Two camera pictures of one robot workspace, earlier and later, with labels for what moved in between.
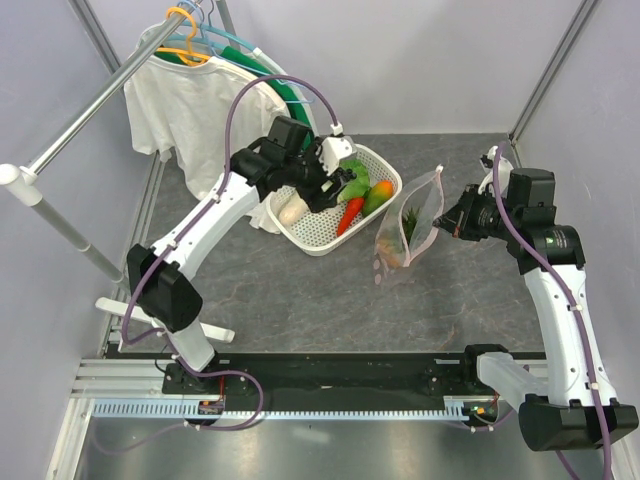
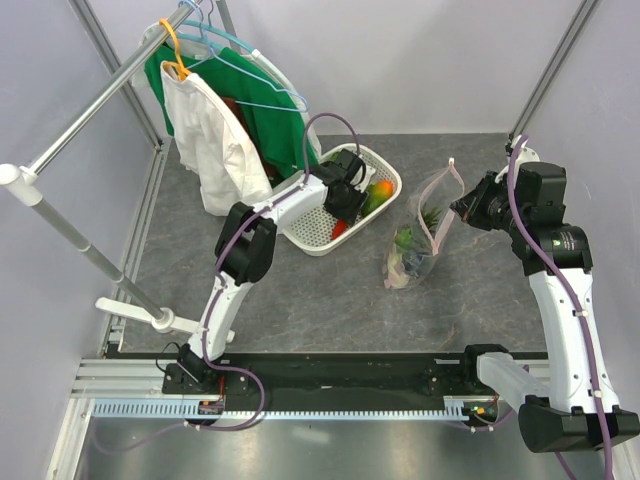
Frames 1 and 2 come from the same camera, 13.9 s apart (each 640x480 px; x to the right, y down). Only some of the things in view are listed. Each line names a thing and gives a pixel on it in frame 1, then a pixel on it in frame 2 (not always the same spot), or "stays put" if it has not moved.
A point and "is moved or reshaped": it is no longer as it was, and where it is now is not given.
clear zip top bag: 409,228 is moved or reshaped
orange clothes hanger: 187,56 → 181,70
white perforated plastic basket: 317,233 stays put
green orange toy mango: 379,193 stays put
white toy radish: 293,210 is moved or reshaped
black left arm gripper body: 309,178 → 349,204
